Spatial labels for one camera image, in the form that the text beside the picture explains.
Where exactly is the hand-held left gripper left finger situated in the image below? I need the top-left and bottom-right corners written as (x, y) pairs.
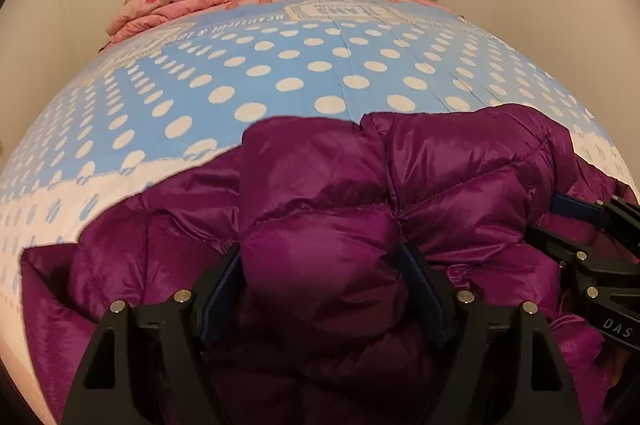
top-left (60, 245), bottom-right (246, 425)

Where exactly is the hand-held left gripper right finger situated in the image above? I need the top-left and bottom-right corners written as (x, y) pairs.
top-left (400, 242), bottom-right (586, 425)

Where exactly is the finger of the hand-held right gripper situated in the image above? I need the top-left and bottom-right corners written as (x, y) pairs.
top-left (550, 192), bottom-right (640, 252)
top-left (525, 224), bottom-right (602, 282)

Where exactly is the purple hooded puffer jacket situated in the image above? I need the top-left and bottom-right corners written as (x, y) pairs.
top-left (20, 102), bottom-right (640, 425)

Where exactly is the dotted pastel bed sheet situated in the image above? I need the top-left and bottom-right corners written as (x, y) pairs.
top-left (0, 0), bottom-right (640, 425)

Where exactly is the pink folded blanket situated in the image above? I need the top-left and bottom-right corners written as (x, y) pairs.
top-left (106, 0), bottom-right (236, 43)

